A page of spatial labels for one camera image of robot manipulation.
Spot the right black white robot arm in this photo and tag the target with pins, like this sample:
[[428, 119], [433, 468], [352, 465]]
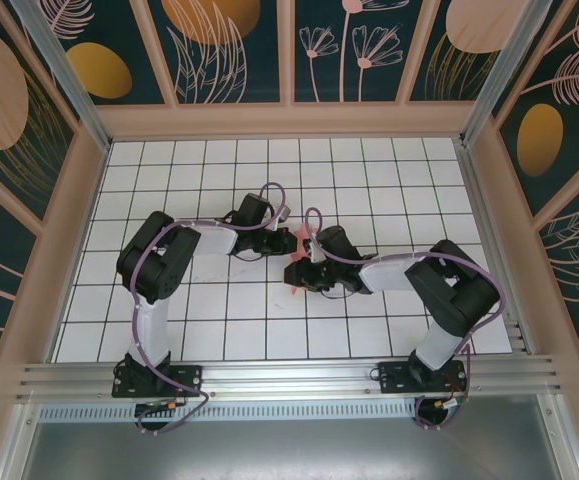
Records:
[[459, 295]]

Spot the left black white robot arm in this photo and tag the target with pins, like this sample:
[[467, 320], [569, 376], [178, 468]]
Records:
[[159, 270]]

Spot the grey metal sheet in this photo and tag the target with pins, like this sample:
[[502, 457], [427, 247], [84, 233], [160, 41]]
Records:
[[289, 450]]

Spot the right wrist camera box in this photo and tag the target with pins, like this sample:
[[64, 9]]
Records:
[[317, 253]]

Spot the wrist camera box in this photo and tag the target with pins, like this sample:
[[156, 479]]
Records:
[[282, 212], [317, 253]]

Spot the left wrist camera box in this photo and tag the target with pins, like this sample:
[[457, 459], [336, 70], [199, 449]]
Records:
[[282, 212]]

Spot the long aluminium mounting rail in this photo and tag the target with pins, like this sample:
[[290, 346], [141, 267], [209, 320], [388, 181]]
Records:
[[289, 377]]

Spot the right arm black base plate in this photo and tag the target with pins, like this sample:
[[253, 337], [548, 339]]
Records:
[[394, 377]]

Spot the aluminium side rail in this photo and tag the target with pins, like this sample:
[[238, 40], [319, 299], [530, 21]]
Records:
[[489, 240]]

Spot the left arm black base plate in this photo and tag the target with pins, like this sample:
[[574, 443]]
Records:
[[189, 380]]

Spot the aluminium frame post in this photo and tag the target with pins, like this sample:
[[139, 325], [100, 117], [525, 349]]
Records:
[[499, 75], [69, 85]]

